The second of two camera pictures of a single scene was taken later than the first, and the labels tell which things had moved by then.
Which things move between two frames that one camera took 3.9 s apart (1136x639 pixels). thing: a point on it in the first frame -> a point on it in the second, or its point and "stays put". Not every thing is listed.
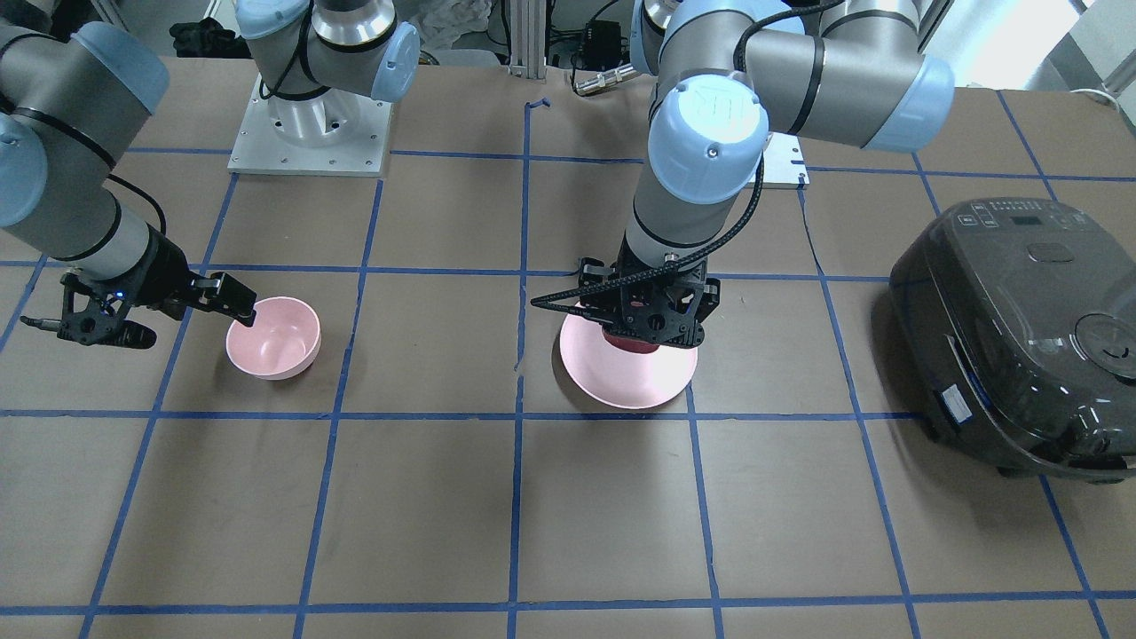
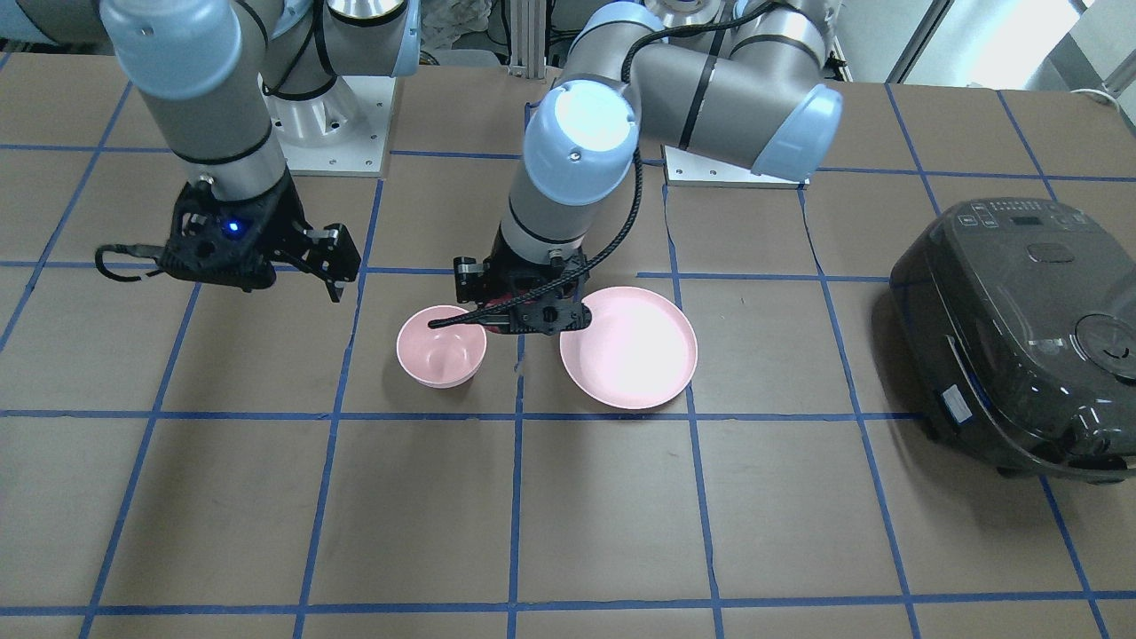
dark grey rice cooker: (1019, 315) stays put
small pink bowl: (282, 342) -> (440, 358)
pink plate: (618, 378) stays put
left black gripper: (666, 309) -> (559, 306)
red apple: (630, 345) -> (502, 299)
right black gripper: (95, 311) -> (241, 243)
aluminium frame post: (527, 26) stays put
